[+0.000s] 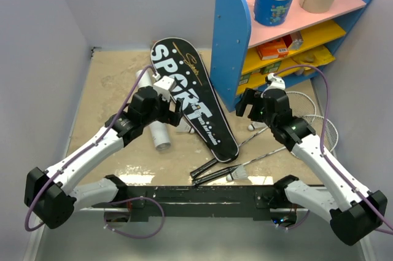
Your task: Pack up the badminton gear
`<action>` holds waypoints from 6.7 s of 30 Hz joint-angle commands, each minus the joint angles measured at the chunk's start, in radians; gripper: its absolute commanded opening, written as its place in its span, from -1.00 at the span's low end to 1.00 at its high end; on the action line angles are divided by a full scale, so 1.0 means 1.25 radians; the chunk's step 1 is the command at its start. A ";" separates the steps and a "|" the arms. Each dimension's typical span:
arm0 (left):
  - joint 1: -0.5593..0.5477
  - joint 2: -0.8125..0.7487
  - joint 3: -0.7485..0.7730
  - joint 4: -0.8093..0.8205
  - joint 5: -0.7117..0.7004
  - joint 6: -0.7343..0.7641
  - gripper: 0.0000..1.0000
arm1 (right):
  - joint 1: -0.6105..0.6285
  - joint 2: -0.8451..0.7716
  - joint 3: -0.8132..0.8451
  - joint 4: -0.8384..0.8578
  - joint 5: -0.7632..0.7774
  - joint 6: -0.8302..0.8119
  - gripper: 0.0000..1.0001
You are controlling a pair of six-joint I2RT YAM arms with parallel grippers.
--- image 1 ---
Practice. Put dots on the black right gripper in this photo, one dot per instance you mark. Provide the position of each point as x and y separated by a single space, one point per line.
248 98

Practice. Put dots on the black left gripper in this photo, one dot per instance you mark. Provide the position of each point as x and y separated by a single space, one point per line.
170 116

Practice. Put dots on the white shuttlecock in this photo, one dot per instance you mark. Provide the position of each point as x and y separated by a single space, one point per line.
256 125
184 127
237 173

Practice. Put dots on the white shuttlecock tube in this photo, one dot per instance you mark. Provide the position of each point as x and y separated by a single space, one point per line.
158 130

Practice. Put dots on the white shuttlecock front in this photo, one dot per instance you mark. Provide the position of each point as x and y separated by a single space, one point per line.
237 173

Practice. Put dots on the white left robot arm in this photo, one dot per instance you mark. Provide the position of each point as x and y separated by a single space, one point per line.
48 193

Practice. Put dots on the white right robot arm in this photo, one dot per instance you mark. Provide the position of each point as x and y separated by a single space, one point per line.
352 209

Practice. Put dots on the black racket cover bag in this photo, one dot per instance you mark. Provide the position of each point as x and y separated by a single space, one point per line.
178 59

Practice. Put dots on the blue shelf unit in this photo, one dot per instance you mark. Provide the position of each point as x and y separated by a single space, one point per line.
235 32

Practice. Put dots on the orange snack box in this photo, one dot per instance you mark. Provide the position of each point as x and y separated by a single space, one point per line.
272 50

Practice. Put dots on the silver snack pouch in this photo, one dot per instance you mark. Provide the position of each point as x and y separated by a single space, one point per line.
296 41

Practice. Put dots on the yellow snack bag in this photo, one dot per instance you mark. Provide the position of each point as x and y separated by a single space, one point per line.
317 56

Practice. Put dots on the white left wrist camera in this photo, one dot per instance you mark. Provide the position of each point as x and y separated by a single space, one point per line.
164 86

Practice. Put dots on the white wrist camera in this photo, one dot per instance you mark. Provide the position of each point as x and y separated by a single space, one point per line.
164 86
274 82

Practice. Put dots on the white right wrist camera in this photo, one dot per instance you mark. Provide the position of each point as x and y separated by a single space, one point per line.
274 82

